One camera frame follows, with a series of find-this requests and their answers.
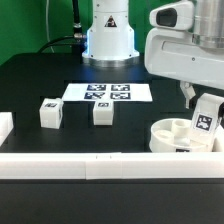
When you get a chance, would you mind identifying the white fence piece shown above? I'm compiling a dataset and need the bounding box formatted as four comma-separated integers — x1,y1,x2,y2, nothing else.
213,126,224,153
0,112,14,146

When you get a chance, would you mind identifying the black thick cable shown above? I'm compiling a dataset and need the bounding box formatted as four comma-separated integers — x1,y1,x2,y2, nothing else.
37,0,88,54

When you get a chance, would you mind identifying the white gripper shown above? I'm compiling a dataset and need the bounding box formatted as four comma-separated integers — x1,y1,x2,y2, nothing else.
144,28,224,108

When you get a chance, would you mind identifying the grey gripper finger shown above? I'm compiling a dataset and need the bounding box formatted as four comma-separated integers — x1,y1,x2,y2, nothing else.
218,103,224,125

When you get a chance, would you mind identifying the white left fence piece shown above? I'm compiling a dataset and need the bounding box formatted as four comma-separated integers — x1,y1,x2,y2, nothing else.
0,112,14,146

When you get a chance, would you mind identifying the thin white cable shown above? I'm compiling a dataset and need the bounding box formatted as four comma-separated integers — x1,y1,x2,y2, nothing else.
45,0,55,54

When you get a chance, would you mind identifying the white front fence bar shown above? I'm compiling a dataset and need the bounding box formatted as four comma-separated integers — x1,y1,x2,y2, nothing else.
0,152,224,180

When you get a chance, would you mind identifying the white right fence piece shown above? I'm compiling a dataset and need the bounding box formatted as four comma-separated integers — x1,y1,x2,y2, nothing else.
213,126,224,153

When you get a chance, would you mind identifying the white round stool seat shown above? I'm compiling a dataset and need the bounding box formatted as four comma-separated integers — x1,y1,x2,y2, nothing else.
149,118,214,153

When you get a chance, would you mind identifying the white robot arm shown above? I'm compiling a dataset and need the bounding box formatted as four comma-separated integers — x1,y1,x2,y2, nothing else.
82,0,224,90

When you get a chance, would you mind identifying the white fiducial marker sheet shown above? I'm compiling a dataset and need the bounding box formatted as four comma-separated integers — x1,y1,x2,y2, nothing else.
62,83,153,102

